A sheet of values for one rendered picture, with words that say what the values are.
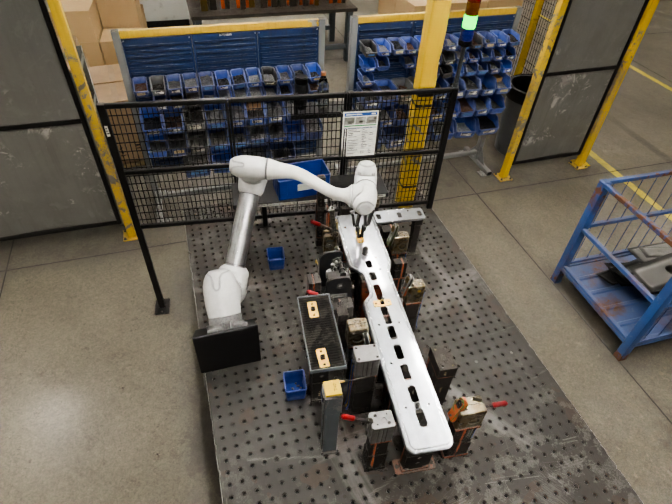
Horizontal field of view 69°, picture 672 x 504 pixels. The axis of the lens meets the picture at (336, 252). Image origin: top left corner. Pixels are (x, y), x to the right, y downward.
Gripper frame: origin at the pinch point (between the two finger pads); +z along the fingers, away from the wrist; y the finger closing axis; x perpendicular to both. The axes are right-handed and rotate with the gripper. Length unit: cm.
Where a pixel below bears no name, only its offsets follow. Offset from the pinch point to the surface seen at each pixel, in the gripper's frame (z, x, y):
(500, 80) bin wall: 8, 195, 172
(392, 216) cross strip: 5.2, 16.0, 22.5
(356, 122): -33, 55, 8
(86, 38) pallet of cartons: 20, 361, -202
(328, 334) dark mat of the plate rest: -9, -71, -30
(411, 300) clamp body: 11.0, -41.8, 16.5
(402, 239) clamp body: 2.6, -6.9, 21.2
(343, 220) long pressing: 5.2, 16.2, -5.6
